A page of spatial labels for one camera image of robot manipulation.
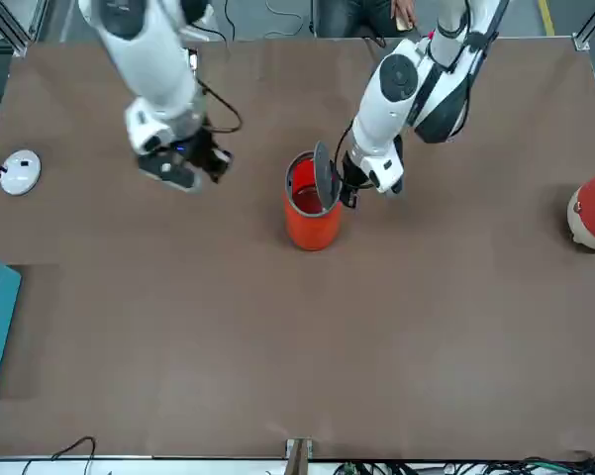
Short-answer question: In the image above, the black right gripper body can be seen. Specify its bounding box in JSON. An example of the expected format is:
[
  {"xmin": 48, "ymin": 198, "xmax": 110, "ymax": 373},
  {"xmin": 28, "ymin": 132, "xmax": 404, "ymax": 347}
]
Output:
[{"xmin": 174, "ymin": 126, "xmax": 219, "ymax": 170}]

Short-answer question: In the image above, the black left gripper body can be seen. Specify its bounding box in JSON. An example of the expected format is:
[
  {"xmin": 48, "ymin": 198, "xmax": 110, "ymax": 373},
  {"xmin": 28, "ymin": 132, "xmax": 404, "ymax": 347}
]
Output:
[{"xmin": 340, "ymin": 149, "xmax": 376, "ymax": 193}]

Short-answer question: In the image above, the grey bin lid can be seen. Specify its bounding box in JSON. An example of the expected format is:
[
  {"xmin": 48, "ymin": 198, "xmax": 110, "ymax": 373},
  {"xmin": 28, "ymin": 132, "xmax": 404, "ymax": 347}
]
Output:
[{"xmin": 314, "ymin": 141, "xmax": 342, "ymax": 215}]

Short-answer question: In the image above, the red trash bin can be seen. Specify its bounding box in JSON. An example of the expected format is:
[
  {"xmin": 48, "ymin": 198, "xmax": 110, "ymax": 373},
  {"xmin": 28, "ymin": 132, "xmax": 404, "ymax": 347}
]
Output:
[{"xmin": 282, "ymin": 150, "xmax": 345, "ymax": 252}]

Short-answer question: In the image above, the white desk lamp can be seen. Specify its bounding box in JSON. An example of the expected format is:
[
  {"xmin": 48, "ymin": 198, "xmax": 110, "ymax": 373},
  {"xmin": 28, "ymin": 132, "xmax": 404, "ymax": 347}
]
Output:
[{"xmin": 0, "ymin": 148, "xmax": 44, "ymax": 198}]

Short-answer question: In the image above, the person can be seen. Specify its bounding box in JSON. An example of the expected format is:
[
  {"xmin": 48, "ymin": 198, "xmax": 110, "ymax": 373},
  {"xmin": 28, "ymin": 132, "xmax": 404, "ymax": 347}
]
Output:
[{"xmin": 313, "ymin": 0, "xmax": 423, "ymax": 40}]

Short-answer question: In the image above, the cream and red jug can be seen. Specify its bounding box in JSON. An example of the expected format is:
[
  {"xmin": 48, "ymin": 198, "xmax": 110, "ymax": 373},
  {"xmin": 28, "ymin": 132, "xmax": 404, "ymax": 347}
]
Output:
[{"xmin": 566, "ymin": 165, "xmax": 595, "ymax": 254}]

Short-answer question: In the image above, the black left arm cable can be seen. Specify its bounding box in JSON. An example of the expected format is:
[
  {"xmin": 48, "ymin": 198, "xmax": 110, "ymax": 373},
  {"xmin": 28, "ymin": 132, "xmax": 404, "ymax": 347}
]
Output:
[{"xmin": 333, "ymin": 118, "xmax": 358, "ymax": 172}]

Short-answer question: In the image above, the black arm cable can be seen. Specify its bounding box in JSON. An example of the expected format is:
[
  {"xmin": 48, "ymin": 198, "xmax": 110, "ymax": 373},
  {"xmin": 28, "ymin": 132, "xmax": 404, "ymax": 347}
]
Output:
[
  {"xmin": 196, "ymin": 77, "xmax": 243, "ymax": 135},
  {"xmin": 333, "ymin": 118, "xmax": 358, "ymax": 172}
]

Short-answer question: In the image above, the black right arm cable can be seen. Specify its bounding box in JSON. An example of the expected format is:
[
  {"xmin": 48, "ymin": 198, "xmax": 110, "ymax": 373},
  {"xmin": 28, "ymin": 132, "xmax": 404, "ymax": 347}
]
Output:
[{"xmin": 196, "ymin": 77, "xmax": 243, "ymax": 135}]

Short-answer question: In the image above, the aluminium frame corner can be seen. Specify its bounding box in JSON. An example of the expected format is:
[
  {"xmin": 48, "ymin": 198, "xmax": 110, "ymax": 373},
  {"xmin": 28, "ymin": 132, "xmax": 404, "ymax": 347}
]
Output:
[{"xmin": 0, "ymin": 0, "xmax": 37, "ymax": 54}]

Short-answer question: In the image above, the aluminium frame post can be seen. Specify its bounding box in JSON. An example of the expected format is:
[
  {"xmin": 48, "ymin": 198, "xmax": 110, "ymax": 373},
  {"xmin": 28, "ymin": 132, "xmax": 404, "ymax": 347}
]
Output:
[{"xmin": 285, "ymin": 436, "xmax": 314, "ymax": 475}]

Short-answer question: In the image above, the black table edge cable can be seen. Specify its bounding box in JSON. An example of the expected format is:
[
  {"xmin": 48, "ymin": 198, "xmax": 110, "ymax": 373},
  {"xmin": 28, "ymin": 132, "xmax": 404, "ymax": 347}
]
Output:
[{"xmin": 50, "ymin": 435, "xmax": 98, "ymax": 460}]

